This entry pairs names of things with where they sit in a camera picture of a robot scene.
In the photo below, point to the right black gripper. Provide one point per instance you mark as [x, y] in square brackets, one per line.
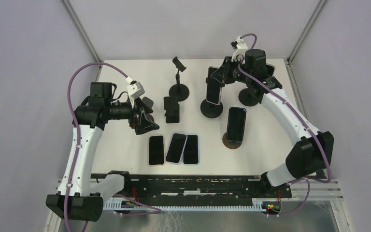
[223, 72]

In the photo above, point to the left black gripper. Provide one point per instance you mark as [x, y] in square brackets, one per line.
[143, 124]

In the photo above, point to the white cased phone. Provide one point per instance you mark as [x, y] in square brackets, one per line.
[213, 95]

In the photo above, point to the black folding phone stand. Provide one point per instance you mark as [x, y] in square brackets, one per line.
[172, 110]

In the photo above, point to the black round clamp stand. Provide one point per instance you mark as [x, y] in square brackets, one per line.
[180, 91]

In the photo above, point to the cream cased phone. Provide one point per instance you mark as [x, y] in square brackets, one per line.
[156, 150]

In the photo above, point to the lilac cased phone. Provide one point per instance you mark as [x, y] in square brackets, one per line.
[176, 148]

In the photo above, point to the light blue cased phone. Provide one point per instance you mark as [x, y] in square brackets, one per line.
[191, 155]

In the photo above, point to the wooden base phone stand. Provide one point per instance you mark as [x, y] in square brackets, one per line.
[146, 111]

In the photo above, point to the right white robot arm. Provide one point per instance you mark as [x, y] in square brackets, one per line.
[310, 156]

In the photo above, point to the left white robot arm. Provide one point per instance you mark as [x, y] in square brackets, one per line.
[76, 197]

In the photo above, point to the dark phone on wooden stand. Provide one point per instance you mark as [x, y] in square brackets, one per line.
[236, 124]

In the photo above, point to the phone on far right stand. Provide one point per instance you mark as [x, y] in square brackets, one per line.
[269, 70]

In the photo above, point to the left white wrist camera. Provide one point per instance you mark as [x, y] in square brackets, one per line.
[134, 89]

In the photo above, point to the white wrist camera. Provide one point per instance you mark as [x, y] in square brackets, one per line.
[240, 48]
[134, 89]

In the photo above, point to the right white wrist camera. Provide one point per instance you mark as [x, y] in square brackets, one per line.
[240, 48]

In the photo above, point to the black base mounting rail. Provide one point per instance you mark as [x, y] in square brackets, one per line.
[200, 190]

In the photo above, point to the aluminium frame post left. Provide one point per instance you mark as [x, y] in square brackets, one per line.
[80, 29]

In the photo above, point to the aluminium frame post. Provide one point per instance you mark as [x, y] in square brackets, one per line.
[80, 29]
[306, 30]

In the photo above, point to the aluminium frame post right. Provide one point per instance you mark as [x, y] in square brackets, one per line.
[306, 30]

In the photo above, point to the white slotted cable duct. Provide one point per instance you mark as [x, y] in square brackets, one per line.
[119, 204]

